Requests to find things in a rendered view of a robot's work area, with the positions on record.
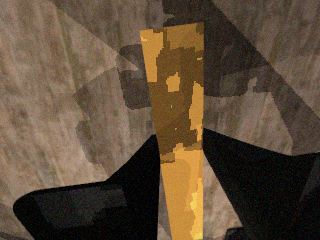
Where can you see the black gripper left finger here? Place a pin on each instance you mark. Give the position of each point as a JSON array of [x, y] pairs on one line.
[[128, 199]]

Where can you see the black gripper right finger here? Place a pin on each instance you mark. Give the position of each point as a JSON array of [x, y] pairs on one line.
[[269, 191]]

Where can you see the orange wooden bar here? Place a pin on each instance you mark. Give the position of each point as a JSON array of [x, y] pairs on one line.
[[174, 62]]

